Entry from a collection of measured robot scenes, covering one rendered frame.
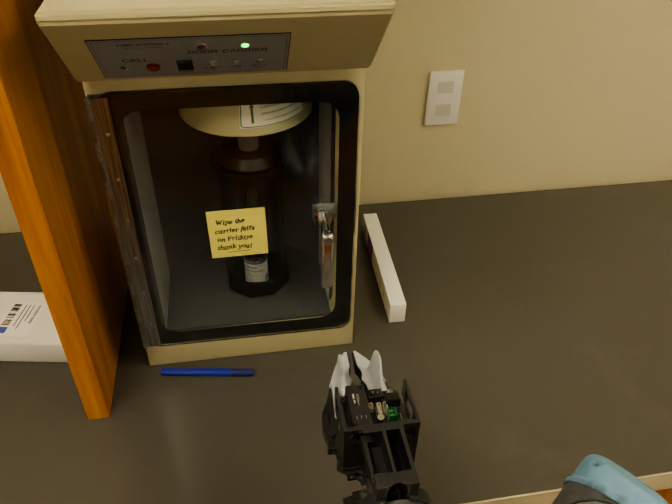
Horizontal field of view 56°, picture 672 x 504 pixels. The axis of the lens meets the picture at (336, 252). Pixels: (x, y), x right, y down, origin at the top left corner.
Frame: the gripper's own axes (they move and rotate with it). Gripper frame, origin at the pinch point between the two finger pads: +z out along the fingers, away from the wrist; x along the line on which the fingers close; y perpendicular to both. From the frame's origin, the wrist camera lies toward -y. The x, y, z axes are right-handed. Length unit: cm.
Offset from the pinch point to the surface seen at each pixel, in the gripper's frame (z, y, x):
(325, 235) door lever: 16.6, 6.4, 0.5
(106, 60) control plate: 16.2, 30.4, 22.6
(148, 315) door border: 21.4, -8.7, 25.2
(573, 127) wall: 66, -7, -61
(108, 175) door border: 21.4, 14.5, 26.1
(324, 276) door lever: 16.4, -0.3, 0.6
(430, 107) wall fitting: 65, 0, -28
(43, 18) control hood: 11.0, 36.2, 26.1
